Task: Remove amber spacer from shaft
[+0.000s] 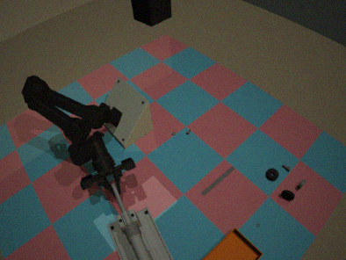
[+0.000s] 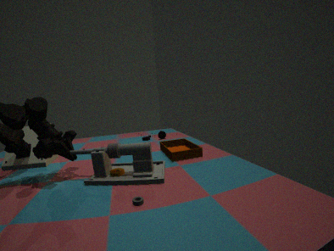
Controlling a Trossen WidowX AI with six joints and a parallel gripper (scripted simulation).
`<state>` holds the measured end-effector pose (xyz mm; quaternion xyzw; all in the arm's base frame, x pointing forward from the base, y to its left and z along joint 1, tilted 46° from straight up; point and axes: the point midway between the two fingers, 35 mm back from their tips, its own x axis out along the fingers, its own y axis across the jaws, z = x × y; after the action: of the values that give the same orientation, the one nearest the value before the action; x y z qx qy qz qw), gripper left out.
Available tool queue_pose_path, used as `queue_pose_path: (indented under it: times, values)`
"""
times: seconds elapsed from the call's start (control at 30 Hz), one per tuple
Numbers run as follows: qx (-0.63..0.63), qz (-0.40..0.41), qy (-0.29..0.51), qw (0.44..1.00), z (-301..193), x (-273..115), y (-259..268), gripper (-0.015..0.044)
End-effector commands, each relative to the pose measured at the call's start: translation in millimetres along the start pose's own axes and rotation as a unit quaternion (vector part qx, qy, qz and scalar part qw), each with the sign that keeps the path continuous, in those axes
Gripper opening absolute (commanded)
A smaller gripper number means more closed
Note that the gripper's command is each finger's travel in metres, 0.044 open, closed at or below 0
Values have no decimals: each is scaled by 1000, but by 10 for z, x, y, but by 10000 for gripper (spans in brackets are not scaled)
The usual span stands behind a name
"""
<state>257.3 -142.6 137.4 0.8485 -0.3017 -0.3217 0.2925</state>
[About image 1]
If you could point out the brown open tray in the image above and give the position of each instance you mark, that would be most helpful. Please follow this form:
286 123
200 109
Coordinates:
235 246

